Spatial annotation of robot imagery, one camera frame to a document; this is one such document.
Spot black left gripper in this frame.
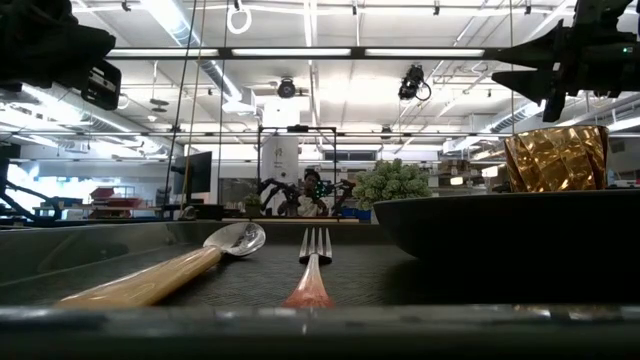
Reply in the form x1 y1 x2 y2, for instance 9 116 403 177
0 0 117 92

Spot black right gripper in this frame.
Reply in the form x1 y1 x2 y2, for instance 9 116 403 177
491 18 640 105

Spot shiny gold faceted cup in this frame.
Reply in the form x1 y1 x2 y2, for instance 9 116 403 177
503 124 611 194

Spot black plate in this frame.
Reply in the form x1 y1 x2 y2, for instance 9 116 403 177
372 188 640 262

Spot metal spoon with wooden handle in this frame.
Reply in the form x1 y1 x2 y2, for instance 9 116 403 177
54 221 268 309

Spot metal fork with pink handle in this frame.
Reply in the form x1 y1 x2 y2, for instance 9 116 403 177
281 226 337 310

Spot dark grey serving tray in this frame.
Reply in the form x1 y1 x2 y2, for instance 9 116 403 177
0 219 640 360

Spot red storage bins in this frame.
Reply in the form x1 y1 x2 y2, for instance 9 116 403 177
88 185 145 210

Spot green bushy plant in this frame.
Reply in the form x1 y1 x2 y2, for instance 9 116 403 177
351 158 434 212

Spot black computer monitor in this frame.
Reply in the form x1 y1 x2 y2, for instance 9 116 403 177
170 150 214 202

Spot black overhead light bar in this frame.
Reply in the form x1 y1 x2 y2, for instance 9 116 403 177
105 45 506 63

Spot small green plant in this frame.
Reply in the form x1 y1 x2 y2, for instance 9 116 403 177
242 192 265 217

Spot white cylindrical column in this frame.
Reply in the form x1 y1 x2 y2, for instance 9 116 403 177
260 135 301 201

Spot person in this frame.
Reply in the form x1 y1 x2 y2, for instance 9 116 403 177
277 169 332 218

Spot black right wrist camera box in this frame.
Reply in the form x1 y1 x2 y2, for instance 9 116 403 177
543 92 568 124

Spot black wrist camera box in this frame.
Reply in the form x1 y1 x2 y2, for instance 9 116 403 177
543 92 568 124
80 59 123 112

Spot thin grey hanging cable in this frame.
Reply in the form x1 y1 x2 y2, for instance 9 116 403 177
508 0 517 136

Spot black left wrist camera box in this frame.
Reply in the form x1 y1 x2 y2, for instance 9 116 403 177
80 59 123 112

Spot black overhead camera with cable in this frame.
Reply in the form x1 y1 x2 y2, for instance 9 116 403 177
397 63 433 103

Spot black hanging cable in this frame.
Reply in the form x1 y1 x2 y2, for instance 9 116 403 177
215 0 231 206
160 0 199 220

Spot black metal stand frame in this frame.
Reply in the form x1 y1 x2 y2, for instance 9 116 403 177
0 143 66 227

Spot yellow hanging cable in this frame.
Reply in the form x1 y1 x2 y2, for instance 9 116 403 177
180 0 208 207

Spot white cable loop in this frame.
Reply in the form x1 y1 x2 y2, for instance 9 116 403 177
225 0 254 36

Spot black square metal frame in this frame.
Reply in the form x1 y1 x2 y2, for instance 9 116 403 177
256 124 339 219

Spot round black ceiling camera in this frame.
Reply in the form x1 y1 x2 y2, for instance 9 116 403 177
275 76 298 100

